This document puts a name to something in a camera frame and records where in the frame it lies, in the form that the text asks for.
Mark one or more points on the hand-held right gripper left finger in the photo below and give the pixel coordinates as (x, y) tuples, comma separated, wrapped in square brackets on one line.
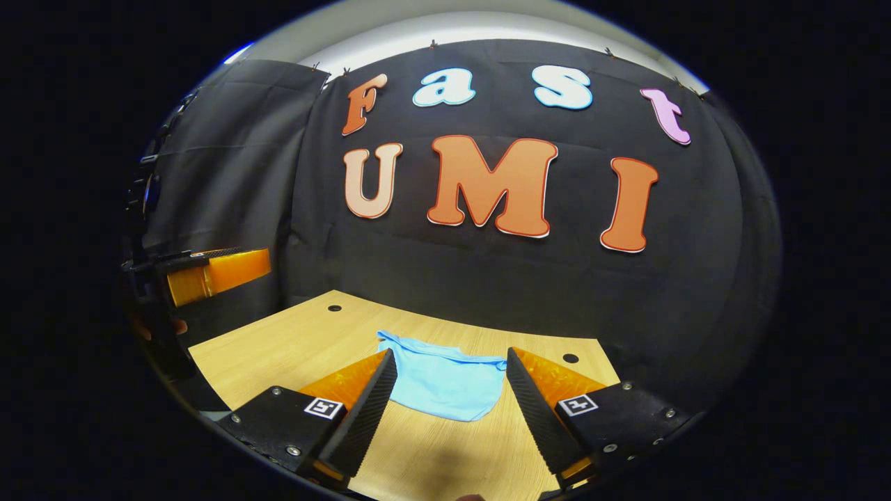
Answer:
[(365, 417)]

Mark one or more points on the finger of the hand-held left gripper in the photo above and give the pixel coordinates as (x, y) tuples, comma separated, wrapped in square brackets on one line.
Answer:
[(174, 262), (223, 275)]

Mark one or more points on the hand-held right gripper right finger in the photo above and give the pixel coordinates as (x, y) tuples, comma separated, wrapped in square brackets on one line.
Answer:
[(536, 417)]

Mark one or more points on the light blue T-shirt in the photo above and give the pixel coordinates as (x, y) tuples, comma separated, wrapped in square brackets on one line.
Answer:
[(445, 383)]

